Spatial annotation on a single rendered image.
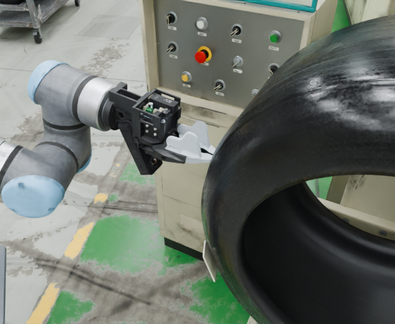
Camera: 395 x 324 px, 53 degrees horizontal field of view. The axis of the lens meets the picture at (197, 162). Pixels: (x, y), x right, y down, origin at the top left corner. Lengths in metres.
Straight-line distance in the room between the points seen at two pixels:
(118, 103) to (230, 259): 0.32
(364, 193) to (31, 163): 0.70
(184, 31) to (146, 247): 1.16
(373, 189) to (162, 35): 0.85
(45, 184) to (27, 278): 1.45
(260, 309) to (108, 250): 1.50
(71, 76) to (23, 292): 1.48
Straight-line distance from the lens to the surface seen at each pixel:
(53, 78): 0.76
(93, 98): 0.71
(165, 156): 0.66
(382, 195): 0.98
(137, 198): 2.34
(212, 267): 0.70
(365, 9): 4.24
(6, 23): 4.47
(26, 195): 0.72
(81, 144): 0.81
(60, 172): 0.74
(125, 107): 0.69
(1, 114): 3.35
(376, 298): 0.92
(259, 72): 1.30
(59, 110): 0.77
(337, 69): 0.47
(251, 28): 1.26
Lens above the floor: 1.64
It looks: 40 degrees down
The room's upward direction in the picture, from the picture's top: straight up
